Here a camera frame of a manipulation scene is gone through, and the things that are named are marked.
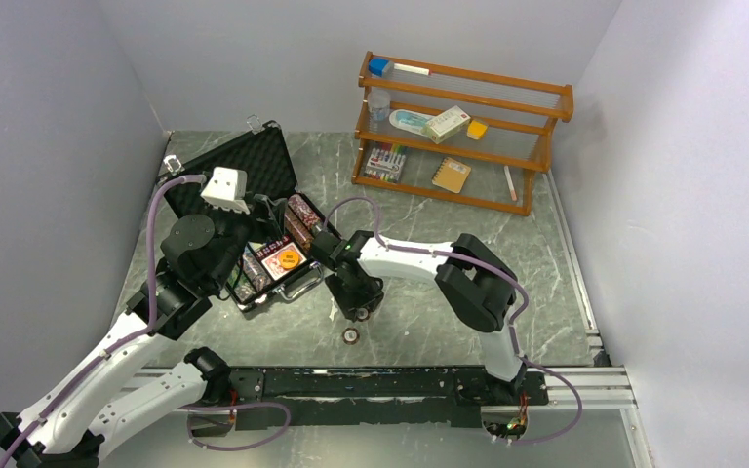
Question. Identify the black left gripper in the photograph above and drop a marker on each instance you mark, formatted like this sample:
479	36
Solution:
271	214

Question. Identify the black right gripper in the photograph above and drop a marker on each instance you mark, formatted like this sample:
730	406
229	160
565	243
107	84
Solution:
344	300

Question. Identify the orange hundred chip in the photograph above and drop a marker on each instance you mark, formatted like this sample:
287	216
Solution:
350	336
362	315

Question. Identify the orange big blind button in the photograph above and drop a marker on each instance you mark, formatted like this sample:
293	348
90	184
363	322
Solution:
289	259

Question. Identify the red playing card deck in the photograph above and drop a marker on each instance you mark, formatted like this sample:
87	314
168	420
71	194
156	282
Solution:
267	256

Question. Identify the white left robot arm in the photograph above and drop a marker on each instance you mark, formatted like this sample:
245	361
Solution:
77	423

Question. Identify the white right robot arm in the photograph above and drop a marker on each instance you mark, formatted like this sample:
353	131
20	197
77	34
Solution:
475	283

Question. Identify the coloured marker pack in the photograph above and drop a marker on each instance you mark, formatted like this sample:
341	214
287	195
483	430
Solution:
386	162

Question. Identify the purple red chip row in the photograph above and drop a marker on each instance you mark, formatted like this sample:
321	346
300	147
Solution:
304	212

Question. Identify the orange brown chip row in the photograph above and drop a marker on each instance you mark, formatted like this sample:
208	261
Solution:
298	230

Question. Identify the black poker chip case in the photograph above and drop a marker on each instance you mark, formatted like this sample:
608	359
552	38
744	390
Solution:
263	154

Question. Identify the green red chip row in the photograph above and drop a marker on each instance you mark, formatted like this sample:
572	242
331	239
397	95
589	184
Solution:
240	286

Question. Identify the orange spiral notebook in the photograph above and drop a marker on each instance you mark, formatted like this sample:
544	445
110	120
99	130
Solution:
451	175

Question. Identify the clear plastic cup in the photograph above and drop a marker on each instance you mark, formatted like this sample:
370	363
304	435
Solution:
379	105

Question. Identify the white pen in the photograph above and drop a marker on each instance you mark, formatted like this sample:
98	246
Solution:
510	184

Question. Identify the white cardboard box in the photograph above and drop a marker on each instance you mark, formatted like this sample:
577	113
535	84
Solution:
446	124

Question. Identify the orange wooden shelf rack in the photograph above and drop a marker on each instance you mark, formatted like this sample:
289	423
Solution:
522	116

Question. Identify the yellow small block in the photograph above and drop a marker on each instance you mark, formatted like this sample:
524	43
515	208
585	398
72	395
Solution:
476	130

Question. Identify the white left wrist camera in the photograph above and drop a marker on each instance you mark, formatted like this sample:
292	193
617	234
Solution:
225	190

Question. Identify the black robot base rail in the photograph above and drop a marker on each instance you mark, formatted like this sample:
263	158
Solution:
351	396

